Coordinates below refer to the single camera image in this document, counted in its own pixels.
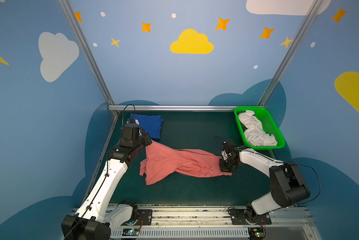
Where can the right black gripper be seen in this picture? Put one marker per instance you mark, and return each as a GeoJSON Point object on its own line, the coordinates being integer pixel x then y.
{"type": "Point", "coordinates": [225, 163]}

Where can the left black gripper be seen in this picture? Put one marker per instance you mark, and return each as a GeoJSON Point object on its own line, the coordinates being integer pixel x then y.
{"type": "Point", "coordinates": [145, 140]}

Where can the pink t shirt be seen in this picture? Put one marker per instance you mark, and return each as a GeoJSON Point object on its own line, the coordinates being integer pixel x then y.
{"type": "Point", "coordinates": [162, 161]}

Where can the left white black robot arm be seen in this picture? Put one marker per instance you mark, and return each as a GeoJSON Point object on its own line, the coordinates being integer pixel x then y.
{"type": "Point", "coordinates": [91, 221]}

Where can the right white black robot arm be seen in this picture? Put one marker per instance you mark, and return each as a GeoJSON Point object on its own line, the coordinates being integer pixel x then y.
{"type": "Point", "coordinates": [287, 184]}

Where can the folded blue t shirt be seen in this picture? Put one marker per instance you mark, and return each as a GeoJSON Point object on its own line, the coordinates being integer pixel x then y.
{"type": "Point", "coordinates": [151, 124]}

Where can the white grey t shirt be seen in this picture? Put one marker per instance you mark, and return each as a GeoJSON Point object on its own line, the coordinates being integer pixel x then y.
{"type": "Point", "coordinates": [254, 133]}

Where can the green plastic basket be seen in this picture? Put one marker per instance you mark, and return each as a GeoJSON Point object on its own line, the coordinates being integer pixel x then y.
{"type": "Point", "coordinates": [269, 126]}

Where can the right circuit board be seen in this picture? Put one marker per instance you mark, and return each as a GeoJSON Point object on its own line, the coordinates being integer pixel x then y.
{"type": "Point", "coordinates": [256, 234]}

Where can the left green circuit board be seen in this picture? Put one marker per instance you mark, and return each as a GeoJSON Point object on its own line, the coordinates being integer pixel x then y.
{"type": "Point", "coordinates": [130, 232]}

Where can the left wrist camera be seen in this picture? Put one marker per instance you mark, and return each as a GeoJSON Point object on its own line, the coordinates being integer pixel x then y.
{"type": "Point", "coordinates": [130, 130]}

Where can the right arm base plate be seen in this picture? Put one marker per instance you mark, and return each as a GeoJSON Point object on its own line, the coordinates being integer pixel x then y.
{"type": "Point", "coordinates": [248, 217]}

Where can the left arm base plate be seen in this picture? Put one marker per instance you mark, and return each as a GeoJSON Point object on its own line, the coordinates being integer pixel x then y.
{"type": "Point", "coordinates": [144, 218]}

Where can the aluminium rail base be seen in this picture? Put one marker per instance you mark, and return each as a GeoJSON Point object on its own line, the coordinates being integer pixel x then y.
{"type": "Point", "coordinates": [184, 222]}

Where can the left aluminium frame post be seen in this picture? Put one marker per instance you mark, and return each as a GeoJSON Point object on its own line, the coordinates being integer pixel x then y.
{"type": "Point", "coordinates": [74, 24]}

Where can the aluminium frame post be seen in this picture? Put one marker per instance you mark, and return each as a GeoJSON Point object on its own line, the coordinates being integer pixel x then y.
{"type": "Point", "coordinates": [74, 24]}
{"type": "Point", "coordinates": [303, 29]}

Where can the right aluminium frame post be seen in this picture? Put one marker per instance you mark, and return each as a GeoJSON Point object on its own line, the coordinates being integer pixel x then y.
{"type": "Point", "coordinates": [303, 29]}

